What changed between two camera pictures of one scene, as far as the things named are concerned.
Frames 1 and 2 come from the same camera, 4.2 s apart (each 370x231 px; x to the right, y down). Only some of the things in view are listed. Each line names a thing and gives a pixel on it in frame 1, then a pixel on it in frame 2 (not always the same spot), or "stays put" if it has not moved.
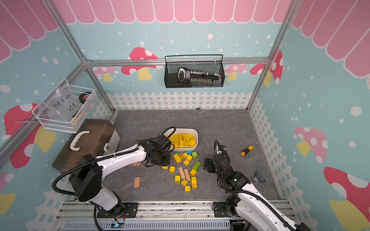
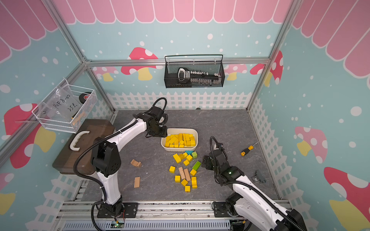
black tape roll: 83,97 stays put
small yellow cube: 192,141 stays put
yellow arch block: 194,182 stays put
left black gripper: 166,161 -> 162,134
